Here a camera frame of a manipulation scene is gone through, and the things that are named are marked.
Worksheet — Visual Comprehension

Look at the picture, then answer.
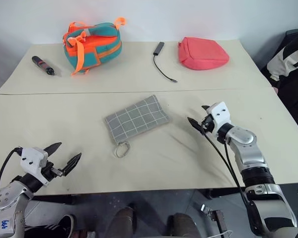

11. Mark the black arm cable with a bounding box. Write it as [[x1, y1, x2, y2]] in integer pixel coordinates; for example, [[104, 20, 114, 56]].
[[202, 128, 254, 209], [0, 146, 24, 193], [223, 142, 243, 185]]

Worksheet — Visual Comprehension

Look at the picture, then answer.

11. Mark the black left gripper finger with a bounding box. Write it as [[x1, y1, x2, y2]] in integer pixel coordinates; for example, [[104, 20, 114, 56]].
[[44, 142, 63, 157], [62, 152, 82, 177]]

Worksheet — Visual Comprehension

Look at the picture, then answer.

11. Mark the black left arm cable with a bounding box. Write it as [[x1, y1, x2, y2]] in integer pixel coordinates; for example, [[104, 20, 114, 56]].
[[0, 146, 24, 193]]

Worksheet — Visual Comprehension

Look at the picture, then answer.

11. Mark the black red marker pen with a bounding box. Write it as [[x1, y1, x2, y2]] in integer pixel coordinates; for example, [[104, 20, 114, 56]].
[[31, 56, 57, 76]]

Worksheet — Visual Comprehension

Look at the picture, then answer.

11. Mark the teal orange small backpack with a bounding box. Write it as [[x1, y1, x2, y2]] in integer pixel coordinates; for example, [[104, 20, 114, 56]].
[[62, 16, 128, 76]]

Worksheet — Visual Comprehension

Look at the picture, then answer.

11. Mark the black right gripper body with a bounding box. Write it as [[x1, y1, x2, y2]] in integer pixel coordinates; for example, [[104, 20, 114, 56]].
[[200, 114, 216, 135]]

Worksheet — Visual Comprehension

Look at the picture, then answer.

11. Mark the rusty metal table bracket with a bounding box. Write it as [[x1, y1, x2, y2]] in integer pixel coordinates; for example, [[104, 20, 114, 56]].
[[201, 203, 226, 231]]

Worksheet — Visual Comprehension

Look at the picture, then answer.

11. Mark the pink fabric pouch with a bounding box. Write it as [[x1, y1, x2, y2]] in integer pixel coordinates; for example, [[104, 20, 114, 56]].
[[177, 37, 230, 71]]

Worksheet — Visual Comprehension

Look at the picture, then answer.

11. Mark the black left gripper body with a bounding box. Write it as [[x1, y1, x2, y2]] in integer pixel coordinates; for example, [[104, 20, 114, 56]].
[[41, 160, 66, 182]]

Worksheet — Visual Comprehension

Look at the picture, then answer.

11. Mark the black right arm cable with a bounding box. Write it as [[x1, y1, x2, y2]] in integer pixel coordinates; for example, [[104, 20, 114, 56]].
[[202, 128, 254, 209], [223, 142, 243, 185]]

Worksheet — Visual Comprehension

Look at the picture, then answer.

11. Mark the grey checked pouch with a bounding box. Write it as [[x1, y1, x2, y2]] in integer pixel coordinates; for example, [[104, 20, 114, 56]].
[[103, 94, 173, 147]]

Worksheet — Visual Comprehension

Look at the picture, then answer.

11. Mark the black white striped sneaker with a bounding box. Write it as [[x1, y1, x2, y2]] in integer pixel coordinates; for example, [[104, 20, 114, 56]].
[[23, 214, 76, 238]]

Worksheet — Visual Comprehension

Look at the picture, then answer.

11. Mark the dark brown rounded shape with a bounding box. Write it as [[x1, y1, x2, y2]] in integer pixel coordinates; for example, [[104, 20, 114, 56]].
[[110, 207, 136, 238], [167, 213, 202, 238]]

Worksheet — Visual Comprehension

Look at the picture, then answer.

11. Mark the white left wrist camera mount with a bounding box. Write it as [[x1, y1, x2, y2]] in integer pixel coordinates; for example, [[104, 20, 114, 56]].
[[19, 146, 50, 185]]

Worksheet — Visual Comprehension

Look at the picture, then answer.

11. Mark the silver carabiner key ring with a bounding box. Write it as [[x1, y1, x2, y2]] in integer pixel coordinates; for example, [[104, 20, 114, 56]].
[[112, 141, 132, 158]]

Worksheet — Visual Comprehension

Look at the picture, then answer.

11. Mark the black white jacket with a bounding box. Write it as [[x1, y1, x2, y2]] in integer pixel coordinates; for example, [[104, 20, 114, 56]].
[[260, 28, 298, 134]]

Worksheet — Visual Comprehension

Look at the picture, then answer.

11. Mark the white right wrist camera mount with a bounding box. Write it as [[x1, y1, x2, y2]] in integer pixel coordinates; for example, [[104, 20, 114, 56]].
[[205, 101, 232, 137]]

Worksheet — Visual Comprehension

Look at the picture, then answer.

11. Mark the grey USB hub black cable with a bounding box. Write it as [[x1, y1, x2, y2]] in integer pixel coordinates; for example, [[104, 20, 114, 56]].
[[152, 41, 178, 83]]

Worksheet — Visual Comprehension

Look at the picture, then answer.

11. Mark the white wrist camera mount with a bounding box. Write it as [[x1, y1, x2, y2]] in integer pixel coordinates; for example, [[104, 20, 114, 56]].
[[19, 146, 50, 185], [205, 101, 232, 137]]

